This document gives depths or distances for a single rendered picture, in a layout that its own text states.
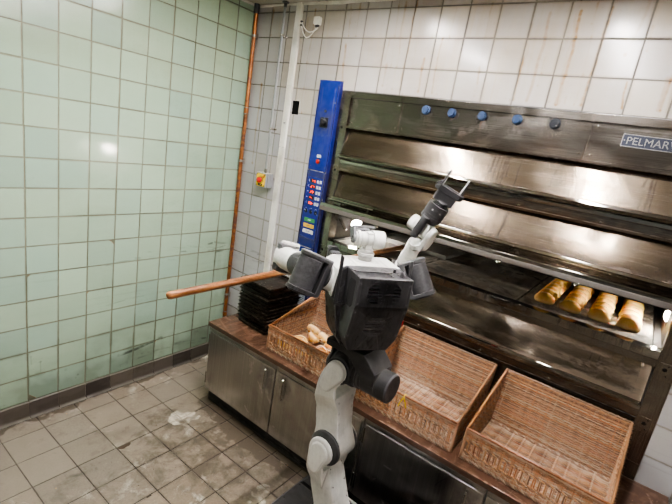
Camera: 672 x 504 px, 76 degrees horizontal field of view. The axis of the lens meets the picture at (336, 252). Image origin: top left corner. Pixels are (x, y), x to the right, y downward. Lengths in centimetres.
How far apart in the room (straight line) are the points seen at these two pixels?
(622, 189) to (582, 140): 27
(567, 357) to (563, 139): 101
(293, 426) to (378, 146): 166
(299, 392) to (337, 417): 69
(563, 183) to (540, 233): 25
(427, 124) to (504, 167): 48
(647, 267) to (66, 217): 284
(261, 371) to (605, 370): 174
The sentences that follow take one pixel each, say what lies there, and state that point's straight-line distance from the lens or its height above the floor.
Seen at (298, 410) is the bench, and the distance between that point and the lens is 253.
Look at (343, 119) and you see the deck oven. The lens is 276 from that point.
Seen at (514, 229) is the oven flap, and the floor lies 153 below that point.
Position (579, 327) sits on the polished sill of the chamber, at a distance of 231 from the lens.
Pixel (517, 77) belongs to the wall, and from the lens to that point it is 235.
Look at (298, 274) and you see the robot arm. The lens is 150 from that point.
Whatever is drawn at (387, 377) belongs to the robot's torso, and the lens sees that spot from 164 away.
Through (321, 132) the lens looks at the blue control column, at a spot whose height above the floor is 184.
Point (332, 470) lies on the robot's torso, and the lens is 198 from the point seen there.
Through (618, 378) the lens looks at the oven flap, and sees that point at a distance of 235.
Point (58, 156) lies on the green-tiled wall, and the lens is 272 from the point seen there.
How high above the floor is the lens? 181
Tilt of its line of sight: 14 degrees down
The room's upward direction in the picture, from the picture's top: 10 degrees clockwise
